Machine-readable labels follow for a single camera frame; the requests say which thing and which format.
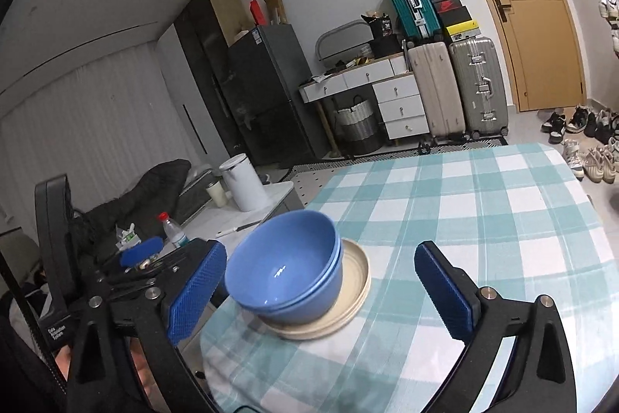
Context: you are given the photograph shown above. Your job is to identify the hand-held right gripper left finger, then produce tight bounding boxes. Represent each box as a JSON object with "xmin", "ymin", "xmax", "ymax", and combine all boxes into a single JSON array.
[{"xmin": 68, "ymin": 240, "xmax": 227, "ymax": 413}]

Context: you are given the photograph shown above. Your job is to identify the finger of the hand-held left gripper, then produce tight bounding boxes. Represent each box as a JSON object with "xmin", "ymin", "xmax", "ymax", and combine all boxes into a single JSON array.
[
  {"xmin": 145, "ymin": 240, "xmax": 210, "ymax": 278},
  {"xmin": 120, "ymin": 237, "xmax": 164, "ymax": 269}
]

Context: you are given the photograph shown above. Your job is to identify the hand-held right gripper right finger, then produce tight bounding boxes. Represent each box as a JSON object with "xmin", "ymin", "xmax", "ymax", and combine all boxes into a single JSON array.
[{"xmin": 414, "ymin": 241, "xmax": 576, "ymax": 413}]

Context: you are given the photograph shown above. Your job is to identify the blue bowl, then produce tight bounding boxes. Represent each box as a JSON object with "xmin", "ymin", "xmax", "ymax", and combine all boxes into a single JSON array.
[
  {"xmin": 242, "ymin": 241, "xmax": 345, "ymax": 326},
  {"xmin": 225, "ymin": 210, "xmax": 339, "ymax": 312}
]

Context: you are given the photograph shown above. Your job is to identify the person's left hand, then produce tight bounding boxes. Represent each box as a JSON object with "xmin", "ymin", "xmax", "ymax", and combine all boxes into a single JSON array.
[{"xmin": 130, "ymin": 336, "xmax": 158, "ymax": 403}]

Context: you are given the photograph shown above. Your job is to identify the white green paper packet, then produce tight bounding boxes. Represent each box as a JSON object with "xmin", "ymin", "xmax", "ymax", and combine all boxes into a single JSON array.
[{"xmin": 115, "ymin": 224, "xmax": 142, "ymax": 252}]

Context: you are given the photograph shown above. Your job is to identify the red cap water bottle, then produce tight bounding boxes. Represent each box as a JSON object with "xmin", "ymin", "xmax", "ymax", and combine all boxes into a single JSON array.
[{"xmin": 157, "ymin": 212, "xmax": 190, "ymax": 249}]

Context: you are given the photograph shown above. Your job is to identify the black jacket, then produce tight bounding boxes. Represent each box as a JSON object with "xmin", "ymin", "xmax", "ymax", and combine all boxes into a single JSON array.
[{"xmin": 80, "ymin": 159, "xmax": 192, "ymax": 259}]

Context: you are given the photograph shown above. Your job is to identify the cream cup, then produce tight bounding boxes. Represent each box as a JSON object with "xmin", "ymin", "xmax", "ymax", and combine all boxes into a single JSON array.
[{"xmin": 206, "ymin": 182, "xmax": 228, "ymax": 207}]

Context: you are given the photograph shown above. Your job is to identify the teal white checked tablecloth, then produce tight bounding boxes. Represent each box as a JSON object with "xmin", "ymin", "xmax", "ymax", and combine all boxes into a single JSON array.
[{"xmin": 199, "ymin": 142, "xmax": 619, "ymax": 413}]

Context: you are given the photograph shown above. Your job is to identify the white electric kettle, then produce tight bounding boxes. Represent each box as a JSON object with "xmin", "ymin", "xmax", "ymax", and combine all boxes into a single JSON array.
[{"xmin": 219, "ymin": 153, "xmax": 270, "ymax": 211}]

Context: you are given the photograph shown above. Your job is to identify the grey white side cabinet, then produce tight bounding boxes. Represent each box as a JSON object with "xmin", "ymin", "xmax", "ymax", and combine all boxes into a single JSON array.
[{"xmin": 181, "ymin": 180, "xmax": 305, "ymax": 249}]

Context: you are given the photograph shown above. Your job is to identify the white wardrobe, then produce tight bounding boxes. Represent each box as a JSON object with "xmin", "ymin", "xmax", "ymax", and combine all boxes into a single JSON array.
[{"xmin": 0, "ymin": 23, "xmax": 228, "ymax": 220}]

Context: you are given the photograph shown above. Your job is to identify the woven white grey basket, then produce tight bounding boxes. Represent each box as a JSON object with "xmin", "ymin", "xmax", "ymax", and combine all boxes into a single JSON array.
[{"xmin": 335, "ymin": 96, "xmax": 383, "ymax": 155}]

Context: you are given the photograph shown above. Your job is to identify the white dresser with drawers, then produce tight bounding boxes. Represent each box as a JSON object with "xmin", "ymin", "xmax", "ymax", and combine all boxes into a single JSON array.
[{"xmin": 299, "ymin": 55, "xmax": 429, "ymax": 153}]

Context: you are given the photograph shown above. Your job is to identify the group of loose shoes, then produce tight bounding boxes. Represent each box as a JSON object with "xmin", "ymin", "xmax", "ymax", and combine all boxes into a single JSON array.
[{"xmin": 539, "ymin": 103, "xmax": 619, "ymax": 186}]

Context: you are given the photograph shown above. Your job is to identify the beige hard suitcase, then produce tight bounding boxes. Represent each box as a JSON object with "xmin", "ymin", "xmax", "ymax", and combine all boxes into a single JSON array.
[{"xmin": 404, "ymin": 39, "xmax": 467, "ymax": 147}]

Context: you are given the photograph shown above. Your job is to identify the silver hard suitcase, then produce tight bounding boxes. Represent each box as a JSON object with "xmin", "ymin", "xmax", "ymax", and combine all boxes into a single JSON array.
[{"xmin": 449, "ymin": 36, "xmax": 510, "ymax": 140}]

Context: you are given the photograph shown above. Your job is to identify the large brown cardboard box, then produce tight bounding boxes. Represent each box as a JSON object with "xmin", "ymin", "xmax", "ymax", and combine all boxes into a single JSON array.
[{"xmin": 205, "ymin": 0, "xmax": 255, "ymax": 48}]

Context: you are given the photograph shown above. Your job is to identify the black yellow shoe box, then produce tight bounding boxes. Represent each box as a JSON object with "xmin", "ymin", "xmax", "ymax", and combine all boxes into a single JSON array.
[{"xmin": 442, "ymin": 20, "xmax": 479, "ymax": 42}]

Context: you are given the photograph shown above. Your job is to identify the narrow brown cardboard box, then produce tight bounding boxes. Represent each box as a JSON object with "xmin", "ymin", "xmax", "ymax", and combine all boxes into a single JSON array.
[{"xmin": 263, "ymin": 0, "xmax": 290, "ymax": 26}]

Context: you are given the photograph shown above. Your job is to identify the black bag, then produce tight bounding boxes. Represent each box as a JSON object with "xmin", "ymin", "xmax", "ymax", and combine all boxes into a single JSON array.
[{"xmin": 360, "ymin": 9, "xmax": 400, "ymax": 53}]

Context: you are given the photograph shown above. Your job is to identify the wooden door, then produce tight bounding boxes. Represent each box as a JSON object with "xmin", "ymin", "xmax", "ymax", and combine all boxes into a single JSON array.
[{"xmin": 435, "ymin": 0, "xmax": 588, "ymax": 113}]

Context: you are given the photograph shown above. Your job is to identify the teal hard suitcase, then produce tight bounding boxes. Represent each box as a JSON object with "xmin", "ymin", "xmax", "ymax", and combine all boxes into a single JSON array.
[{"xmin": 380, "ymin": 0, "xmax": 442, "ymax": 41}]

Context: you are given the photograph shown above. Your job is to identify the white handle knife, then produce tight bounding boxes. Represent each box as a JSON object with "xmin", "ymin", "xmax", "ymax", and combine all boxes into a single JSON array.
[{"xmin": 215, "ymin": 222, "xmax": 257, "ymax": 240}]

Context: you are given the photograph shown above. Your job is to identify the grey arched frame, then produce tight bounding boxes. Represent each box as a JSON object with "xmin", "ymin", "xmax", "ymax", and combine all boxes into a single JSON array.
[{"xmin": 315, "ymin": 19, "xmax": 373, "ymax": 60}]

